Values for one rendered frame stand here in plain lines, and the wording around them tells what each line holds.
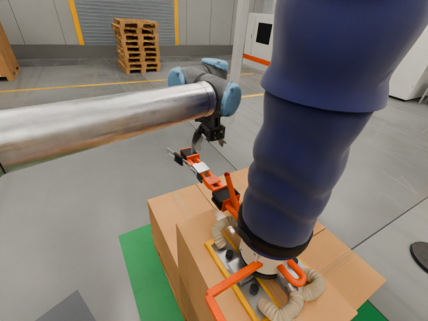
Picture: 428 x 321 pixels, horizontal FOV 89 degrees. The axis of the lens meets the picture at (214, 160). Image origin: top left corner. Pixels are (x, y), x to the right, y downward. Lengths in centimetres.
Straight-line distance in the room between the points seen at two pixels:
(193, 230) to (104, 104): 69
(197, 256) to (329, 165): 60
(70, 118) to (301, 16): 37
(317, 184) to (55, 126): 48
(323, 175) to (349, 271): 114
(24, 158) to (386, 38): 52
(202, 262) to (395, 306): 176
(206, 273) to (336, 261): 93
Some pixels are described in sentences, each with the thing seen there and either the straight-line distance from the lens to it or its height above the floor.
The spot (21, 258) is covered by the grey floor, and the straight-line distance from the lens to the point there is 242.
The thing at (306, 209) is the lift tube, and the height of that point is 136.
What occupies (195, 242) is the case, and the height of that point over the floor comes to 94.
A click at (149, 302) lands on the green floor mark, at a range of 188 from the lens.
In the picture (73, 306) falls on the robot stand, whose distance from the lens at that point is 114.
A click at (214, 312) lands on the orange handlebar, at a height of 109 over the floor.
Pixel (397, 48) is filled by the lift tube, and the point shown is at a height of 169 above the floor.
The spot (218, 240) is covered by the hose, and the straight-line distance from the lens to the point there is 87.
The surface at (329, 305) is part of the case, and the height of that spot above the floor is 94.
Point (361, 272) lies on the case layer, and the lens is 163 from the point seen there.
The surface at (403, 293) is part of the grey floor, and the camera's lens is 248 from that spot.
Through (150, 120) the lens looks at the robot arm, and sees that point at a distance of 44.
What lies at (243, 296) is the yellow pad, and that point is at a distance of 83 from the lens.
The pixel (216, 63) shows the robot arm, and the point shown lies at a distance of 75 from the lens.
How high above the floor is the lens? 172
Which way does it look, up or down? 35 degrees down
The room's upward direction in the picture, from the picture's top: 5 degrees clockwise
